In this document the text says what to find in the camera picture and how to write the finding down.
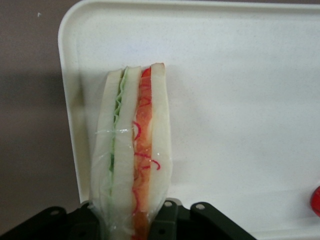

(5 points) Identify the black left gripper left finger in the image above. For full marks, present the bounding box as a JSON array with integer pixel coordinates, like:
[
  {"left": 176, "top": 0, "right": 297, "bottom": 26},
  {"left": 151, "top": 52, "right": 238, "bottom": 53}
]
[{"left": 0, "top": 202, "right": 102, "bottom": 240}]

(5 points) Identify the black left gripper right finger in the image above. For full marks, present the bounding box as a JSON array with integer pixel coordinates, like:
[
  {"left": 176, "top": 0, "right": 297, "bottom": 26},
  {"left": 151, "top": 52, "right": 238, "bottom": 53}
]
[{"left": 147, "top": 197, "right": 258, "bottom": 240}]

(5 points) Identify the plastic-wrapped triangle sandwich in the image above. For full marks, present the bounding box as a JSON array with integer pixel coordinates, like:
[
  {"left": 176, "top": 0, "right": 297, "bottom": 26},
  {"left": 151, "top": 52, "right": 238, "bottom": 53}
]
[{"left": 89, "top": 62, "right": 174, "bottom": 240}]

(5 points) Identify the white plastic tray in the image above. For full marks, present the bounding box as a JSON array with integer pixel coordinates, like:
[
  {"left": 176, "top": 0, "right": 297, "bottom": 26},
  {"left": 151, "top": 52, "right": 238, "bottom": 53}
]
[{"left": 57, "top": 0, "right": 320, "bottom": 240}]

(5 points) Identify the red glossy object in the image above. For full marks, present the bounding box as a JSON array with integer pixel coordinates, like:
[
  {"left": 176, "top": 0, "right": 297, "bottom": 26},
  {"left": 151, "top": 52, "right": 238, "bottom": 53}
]
[{"left": 309, "top": 184, "right": 320, "bottom": 217}]

